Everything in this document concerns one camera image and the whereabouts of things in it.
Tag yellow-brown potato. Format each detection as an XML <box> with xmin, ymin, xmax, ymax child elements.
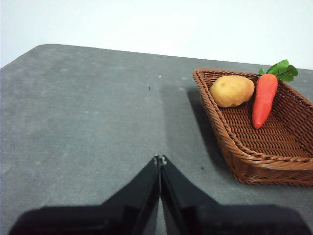
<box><xmin>209</xmin><ymin>75</ymin><xmax>255</xmax><ymax>108</ymax></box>

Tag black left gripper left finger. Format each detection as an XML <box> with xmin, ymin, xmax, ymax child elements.
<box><xmin>7</xmin><ymin>154</ymin><xmax>160</xmax><ymax>235</ymax></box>

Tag brown wicker basket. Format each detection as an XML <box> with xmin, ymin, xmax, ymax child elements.
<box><xmin>192</xmin><ymin>68</ymin><xmax>313</xmax><ymax>187</ymax></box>

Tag orange carrot with green leaves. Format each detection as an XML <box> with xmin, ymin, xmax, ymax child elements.
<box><xmin>251</xmin><ymin>59</ymin><xmax>299</xmax><ymax>130</ymax></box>

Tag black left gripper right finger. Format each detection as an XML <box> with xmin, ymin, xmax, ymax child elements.
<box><xmin>159</xmin><ymin>154</ymin><xmax>313</xmax><ymax>235</ymax></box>

